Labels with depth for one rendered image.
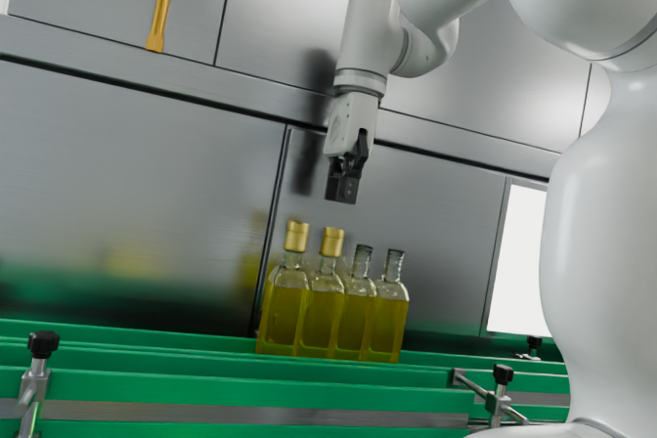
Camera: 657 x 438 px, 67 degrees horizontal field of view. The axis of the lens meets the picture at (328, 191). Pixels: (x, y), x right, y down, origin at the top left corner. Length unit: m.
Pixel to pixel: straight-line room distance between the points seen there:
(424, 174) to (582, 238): 0.63
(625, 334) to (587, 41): 0.21
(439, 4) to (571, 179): 0.33
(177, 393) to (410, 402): 0.31
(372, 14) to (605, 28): 0.46
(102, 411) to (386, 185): 0.59
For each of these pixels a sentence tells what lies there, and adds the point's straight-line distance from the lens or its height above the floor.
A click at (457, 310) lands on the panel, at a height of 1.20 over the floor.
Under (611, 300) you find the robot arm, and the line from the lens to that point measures 0.40.
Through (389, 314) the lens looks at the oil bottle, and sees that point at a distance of 0.83.
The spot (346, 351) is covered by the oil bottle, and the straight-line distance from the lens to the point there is 0.82.
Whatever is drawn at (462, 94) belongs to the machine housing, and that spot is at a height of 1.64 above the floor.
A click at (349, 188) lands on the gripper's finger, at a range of 0.76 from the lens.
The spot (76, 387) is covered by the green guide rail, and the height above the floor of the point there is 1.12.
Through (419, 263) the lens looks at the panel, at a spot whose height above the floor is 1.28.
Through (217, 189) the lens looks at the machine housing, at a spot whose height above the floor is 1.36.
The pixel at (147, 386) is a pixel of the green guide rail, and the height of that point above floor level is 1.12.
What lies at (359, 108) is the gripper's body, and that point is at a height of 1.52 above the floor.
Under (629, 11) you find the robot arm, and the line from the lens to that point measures 0.41.
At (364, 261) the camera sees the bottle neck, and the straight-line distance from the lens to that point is 0.81.
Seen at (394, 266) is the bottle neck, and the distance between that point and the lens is 0.83.
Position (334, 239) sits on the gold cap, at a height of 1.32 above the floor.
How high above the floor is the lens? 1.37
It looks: 1 degrees up
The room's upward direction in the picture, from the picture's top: 10 degrees clockwise
